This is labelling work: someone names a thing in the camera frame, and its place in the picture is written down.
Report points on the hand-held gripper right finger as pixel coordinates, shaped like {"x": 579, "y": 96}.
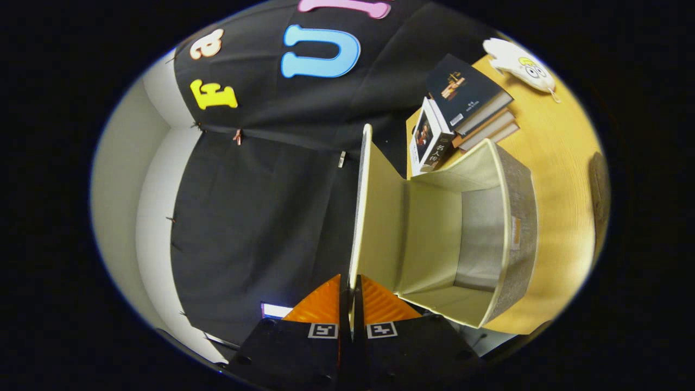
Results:
{"x": 407, "y": 353}

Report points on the orange cloth clip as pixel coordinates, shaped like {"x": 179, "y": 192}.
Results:
{"x": 237, "y": 136}

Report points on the grey fabric storage box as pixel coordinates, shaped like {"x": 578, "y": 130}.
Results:
{"x": 434, "y": 228}

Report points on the brown spined book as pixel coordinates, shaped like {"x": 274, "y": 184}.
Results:
{"x": 488, "y": 127}
{"x": 497, "y": 138}

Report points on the bright lit screen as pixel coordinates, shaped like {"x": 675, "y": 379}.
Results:
{"x": 274, "y": 310}

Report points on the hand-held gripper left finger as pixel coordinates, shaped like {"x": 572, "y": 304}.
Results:
{"x": 304, "y": 353}

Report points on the white book with portrait cover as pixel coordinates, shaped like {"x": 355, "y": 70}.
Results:
{"x": 429, "y": 141}

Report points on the white plush toy with eyes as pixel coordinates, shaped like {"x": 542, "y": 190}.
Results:
{"x": 516, "y": 60}

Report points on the brown fuzzy shoe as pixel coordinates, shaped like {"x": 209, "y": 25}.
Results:
{"x": 599, "y": 206}

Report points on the black backdrop cloth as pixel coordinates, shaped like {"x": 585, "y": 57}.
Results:
{"x": 260, "y": 217}

